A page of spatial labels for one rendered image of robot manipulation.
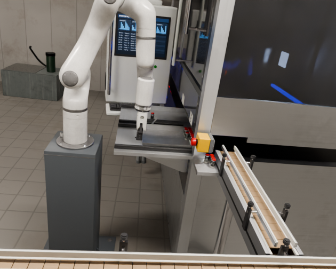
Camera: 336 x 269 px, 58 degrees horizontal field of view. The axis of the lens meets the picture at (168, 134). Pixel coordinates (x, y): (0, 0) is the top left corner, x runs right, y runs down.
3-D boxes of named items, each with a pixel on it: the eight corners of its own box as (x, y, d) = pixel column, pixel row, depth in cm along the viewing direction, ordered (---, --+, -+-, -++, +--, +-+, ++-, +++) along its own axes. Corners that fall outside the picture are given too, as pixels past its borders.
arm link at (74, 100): (60, 111, 146) (58, 62, 137) (68, 99, 163) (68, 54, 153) (85, 113, 148) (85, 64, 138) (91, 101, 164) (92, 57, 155)
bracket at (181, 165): (185, 169, 173) (188, 149, 167) (185, 172, 170) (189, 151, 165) (125, 166, 168) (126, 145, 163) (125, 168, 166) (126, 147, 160)
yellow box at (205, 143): (208, 146, 151) (211, 133, 148) (212, 153, 144) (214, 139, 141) (193, 145, 150) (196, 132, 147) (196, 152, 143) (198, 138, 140)
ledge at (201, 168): (218, 163, 157) (219, 159, 156) (225, 176, 145) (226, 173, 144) (192, 161, 155) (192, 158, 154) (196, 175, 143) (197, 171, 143)
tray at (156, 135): (196, 132, 185) (197, 127, 184) (205, 152, 162) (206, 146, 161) (141, 128, 181) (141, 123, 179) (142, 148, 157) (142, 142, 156)
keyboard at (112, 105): (159, 106, 245) (159, 103, 244) (162, 112, 233) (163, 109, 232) (109, 104, 235) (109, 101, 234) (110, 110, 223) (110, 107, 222)
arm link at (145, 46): (136, 33, 150) (136, 92, 163) (135, 37, 136) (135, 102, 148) (154, 33, 151) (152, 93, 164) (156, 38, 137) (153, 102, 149)
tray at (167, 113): (189, 113, 216) (190, 108, 215) (194, 127, 192) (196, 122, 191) (141, 109, 212) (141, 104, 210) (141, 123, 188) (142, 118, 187)
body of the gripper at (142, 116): (150, 111, 150) (148, 132, 155) (150, 104, 160) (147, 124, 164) (135, 110, 149) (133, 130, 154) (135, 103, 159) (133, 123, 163)
